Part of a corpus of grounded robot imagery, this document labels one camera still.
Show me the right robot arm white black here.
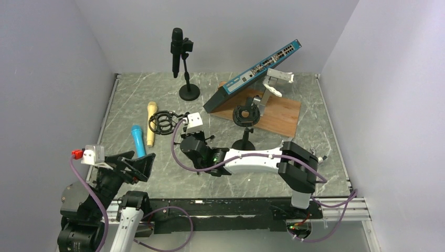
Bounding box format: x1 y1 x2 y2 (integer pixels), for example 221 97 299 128
179 132 319 218

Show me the cream yellow microphone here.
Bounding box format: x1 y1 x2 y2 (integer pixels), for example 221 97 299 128
146 101 157 147

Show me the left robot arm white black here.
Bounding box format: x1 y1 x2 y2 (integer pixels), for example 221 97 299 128
57 149 156 251

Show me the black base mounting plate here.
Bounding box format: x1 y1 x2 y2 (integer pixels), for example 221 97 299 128
140 197 323 234

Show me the white metal bracket stand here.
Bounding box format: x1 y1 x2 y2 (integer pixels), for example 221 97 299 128
258 68 294 115

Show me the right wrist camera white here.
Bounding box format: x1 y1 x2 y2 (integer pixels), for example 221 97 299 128
185 112 203 134

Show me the black tripod shock mount stand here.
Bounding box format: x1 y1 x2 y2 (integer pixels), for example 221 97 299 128
148 110 215 143

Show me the blue microphone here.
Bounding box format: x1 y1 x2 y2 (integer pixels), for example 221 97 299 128
131 125 146 158

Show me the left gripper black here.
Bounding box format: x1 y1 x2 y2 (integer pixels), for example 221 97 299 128
90 150 155 219

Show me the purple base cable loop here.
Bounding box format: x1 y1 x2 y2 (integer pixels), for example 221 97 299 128
132 206 194 252

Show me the blue network switch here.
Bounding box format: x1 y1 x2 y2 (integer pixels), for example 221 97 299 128
203 39 302 113

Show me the wooden board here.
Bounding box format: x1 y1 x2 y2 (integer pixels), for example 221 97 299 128
210 88 301 137

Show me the black microphone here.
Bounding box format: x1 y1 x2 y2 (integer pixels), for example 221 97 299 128
171 27 183 78

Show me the black shock mount desk stand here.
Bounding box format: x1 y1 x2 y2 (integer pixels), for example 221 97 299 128
231 97 261 151

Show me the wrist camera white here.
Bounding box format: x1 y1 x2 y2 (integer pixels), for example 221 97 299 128
71 144 105 165
185 112 203 134

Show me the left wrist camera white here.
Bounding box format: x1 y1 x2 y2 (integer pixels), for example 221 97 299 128
71 144 105 165

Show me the black round base stand rear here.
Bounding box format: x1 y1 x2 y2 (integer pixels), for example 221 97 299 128
179 37 200 101

